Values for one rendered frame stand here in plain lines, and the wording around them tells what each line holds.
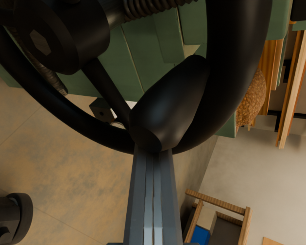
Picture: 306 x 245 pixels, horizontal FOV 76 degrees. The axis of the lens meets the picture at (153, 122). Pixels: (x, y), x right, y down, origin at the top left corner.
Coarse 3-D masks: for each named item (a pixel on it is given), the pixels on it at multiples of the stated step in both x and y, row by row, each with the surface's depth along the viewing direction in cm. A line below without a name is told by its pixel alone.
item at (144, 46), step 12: (132, 24) 33; (144, 24) 32; (132, 36) 35; (144, 36) 33; (156, 36) 32; (132, 48) 36; (144, 48) 35; (156, 48) 34; (144, 60) 37; (156, 60) 35; (144, 72) 39; (156, 72) 37; (144, 84) 41
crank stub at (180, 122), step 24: (168, 72) 9; (192, 72) 9; (144, 96) 8; (168, 96) 8; (192, 96) 8; (144, 120) 7; (168, 120) 7; (192, 120) 9; (144, 144) 8; (168, 144) 8
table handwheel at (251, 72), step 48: (48, 0) 13; (96, 0) 15; (240, 0) 8; (0, 48) 22; (48, 48) 14; (96, 48) 16; (240, 48) 9; (48, 96) 25; (240, 96) 11; (192, 144) 16
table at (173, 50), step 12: (168, 12) 19; (156, 24) 20; (168, 24) 20; (180, 24) 19; (168, 36) 21; (180, 36) 20; (168, 48) 22; (180, 48) 21; (192, 48) 23; (204, 48) 30; (168, 60) 23; (180, 60) 22; (228, 120) 36; (216, 132) 40; (228, 132) 39
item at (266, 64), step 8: (272, 40) 38; (264, 48) 40; (272, 48) 39; (264, 56) 41; (272, 56) 40; (264, 64) 42; (272, 64) 41; (264, 72) 43; (272, 72) 43; (264, 104) 48; (264, 112) 49
